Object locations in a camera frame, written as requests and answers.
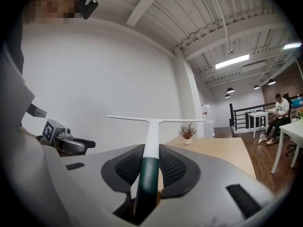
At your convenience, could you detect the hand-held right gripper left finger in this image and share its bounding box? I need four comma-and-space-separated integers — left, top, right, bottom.
101, 144, 145, 194

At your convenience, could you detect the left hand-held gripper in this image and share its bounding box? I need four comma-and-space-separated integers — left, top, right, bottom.
42, 119, 96, 155

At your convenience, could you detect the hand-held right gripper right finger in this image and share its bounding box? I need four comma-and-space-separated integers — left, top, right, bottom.
158, 144, 201, 199

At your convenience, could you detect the white squeegee with green handle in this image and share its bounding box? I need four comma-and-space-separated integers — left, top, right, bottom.
107, 114, 206, 224

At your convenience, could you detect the person's left forearm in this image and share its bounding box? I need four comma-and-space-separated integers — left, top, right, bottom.
0, 41, 48, 133

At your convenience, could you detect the small potted dried plant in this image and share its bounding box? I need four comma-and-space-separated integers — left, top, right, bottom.
178, 122, 197, 146

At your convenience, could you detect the white water dispenser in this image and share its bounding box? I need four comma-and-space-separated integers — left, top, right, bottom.
201, 104, 215, 138

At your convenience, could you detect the black stair railing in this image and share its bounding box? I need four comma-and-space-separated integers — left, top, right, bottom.
229, 103, 270, 131

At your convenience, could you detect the small white side table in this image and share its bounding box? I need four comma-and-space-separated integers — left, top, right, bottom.
247, 111, 269, 140

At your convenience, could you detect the long fluorescent ceiling light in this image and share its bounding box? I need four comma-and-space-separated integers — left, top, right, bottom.
214, 53, 250, 70
283, 42, 303, 50

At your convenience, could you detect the large white table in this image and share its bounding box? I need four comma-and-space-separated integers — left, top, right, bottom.
270, 120, 303, 175

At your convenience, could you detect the black office chair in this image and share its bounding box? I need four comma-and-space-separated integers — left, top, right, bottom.
282, 92, 303, 157

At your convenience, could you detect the person's head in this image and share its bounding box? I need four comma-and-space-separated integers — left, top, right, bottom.
23, 0, 88, 25

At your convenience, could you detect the black head-worn camera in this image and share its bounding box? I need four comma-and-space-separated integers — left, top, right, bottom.
82, 0, 99, 20

